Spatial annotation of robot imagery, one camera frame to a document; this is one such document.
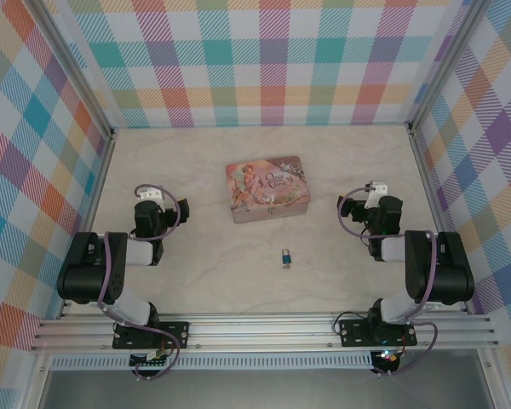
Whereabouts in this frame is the pink illustrated tin box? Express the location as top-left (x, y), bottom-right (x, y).
top-left (225, 156), bottom-right (313, 226)

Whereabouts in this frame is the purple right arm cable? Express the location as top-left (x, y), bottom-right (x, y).
top-left (337, 186), bottom-right (439, 378)

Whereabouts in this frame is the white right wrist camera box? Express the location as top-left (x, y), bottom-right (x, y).
top-left (365, 180), bottom-right (388, 210)

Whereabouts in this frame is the aluminium upright frame post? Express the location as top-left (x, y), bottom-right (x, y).
top-left (27, 0), bottom-right (118, 138)
top-left (406, 0), bottom-right (493, 134)

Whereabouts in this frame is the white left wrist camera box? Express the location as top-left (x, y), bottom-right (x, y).
top-left (137, 186), bottom-right (165, 202)

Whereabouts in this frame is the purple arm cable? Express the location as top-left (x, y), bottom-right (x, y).
top-left (97, 183), bottom-right (189, 383)
top-left (337, 186), bottom-right (439, 378)

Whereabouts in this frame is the small lit circuit board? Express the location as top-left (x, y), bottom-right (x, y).
top-left (372, 349), bottom-right (402, 372)

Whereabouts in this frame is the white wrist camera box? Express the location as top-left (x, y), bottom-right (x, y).
top-left (365, 180), bottom-right (388, 210)
top-left (137, 186), bottom-right (165, 202)

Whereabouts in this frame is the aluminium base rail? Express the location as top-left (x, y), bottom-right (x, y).
top-left (29, 313), bottom-right (499, 353)

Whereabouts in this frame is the aluminium side frame rail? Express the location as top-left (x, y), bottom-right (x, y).
top-left (57, 130), bottom-right (118, 320)
top-left (408, 127), bottom-right (469, 316)

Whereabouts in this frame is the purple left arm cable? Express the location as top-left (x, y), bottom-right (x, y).
top-left (97, 183), bottom-right (189, 383)

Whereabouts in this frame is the white slotted cable duct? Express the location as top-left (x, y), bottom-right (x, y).
top-left (50, 351), bottom-right (374, 371)

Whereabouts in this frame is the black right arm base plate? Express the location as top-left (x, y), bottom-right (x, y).
top-left (339, 319), bottom-right (418, 349)

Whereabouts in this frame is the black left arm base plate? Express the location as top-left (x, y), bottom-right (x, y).
top-left (112, 321), bottom-right (191, 350)

